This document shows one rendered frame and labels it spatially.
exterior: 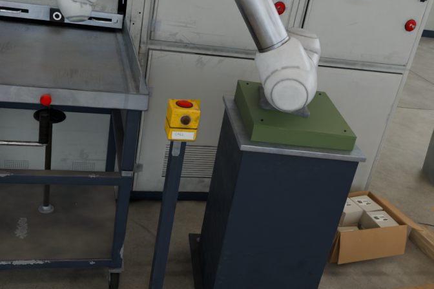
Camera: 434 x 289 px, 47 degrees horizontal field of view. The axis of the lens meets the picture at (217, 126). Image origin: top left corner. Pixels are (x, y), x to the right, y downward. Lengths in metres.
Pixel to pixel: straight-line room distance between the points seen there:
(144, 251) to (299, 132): 0.96
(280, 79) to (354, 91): 1.22
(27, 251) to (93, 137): 0.67
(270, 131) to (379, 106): 1.21
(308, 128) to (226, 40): 0.77
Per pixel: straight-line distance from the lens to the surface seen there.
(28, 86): 1.59
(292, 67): 1.49
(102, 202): 2.26
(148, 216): 2.50
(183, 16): 2.23
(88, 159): 2.47
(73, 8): 1.75
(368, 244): 2.51
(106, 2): 2.25
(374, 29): 2.59
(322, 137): 1.70
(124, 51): 2.00
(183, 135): 1.42
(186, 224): 2.48
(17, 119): 2.39
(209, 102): 2.39
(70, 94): 1.59
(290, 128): 1.65
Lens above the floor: 1.43
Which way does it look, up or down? 24 degrees down
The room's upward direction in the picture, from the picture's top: 11 degrees clockwise
